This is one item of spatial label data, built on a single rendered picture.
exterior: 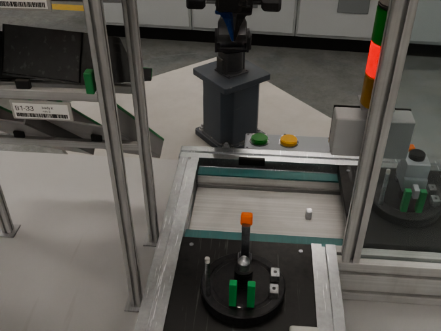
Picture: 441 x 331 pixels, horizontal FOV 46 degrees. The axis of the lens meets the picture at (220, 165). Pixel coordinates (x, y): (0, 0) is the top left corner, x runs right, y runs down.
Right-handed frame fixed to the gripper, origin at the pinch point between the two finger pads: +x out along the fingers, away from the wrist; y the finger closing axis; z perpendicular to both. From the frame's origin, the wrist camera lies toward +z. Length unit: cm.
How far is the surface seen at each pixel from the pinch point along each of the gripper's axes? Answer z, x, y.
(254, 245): 34.4, 28.5, 6.6
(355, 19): -274, 98, 71
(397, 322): 41, 40, 33
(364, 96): 32.7, -2.1, 21.8
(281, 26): -277, 107, 18
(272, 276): 45, 25, 10
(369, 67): 32.6, -6.9, 21.8
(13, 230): 24, 39, -46
